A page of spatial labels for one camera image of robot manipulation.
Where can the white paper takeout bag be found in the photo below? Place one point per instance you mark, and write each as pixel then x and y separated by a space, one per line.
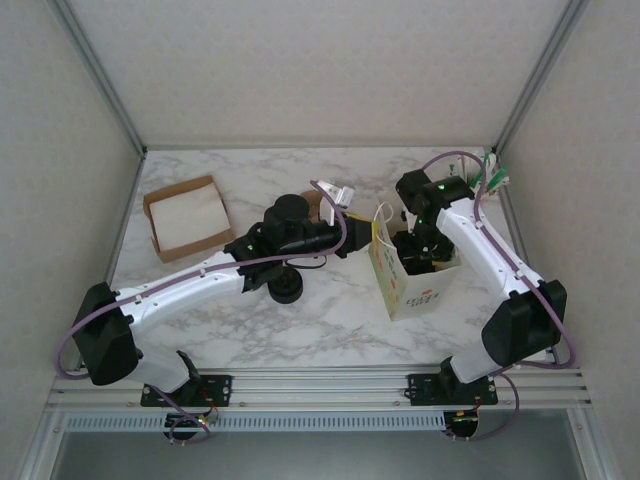
pixel 420 297

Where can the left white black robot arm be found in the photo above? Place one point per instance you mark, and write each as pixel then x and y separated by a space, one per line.
pixel 110 340

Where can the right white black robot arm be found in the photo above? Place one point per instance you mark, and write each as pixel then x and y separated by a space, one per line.
pixel 525 325

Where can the brown pulp cup carrier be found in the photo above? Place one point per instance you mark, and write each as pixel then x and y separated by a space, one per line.
pixel 314 210

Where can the stack of black lids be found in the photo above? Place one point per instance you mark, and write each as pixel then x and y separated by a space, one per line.
pixel 286 292

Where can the white paper napkins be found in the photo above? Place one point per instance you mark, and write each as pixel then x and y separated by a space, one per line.
pixel 185 215

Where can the brown cardboard napkin box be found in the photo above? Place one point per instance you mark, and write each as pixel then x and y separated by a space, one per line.
pixel 175 189

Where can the small controller board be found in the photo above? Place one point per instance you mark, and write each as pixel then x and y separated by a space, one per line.
pixel 462 425
pixel 182 422

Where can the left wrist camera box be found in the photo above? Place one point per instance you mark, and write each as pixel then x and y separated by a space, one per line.
pixel 344 196

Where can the thin aluminium table rail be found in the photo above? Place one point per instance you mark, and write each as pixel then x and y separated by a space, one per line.
pixel 300 148

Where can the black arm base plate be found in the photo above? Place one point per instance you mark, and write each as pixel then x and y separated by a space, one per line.
pixel 220 390
pixel 422 390

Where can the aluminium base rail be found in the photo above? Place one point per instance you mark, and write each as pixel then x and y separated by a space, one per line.
pixel 325 387

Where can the aluminium frame post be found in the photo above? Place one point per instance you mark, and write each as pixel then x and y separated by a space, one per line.
pixel 540 75
pixel 100 80

